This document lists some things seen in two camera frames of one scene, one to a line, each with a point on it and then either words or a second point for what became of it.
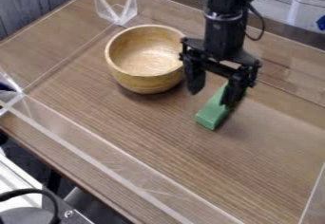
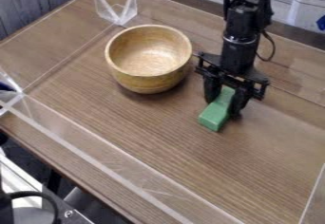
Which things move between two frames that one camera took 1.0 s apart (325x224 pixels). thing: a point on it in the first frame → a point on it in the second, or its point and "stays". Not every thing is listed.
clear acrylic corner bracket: (117, 13) stays
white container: (306, 9) stays
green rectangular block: (211, 110) stays
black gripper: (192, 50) → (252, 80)
